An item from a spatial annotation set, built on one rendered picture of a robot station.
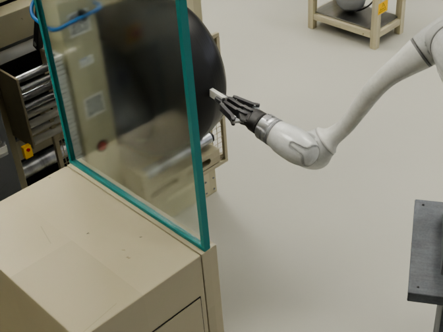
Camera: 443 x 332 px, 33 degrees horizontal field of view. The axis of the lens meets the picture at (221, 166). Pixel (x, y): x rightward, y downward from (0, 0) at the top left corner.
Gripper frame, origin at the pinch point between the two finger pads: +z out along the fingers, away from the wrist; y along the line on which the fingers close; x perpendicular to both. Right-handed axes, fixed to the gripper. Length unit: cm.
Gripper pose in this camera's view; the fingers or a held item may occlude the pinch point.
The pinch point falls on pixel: (217, 96)
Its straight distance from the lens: 250.4
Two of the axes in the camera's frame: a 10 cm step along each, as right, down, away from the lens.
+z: -7.0, -4.9, 5.2
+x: -0.4, 7.5, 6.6
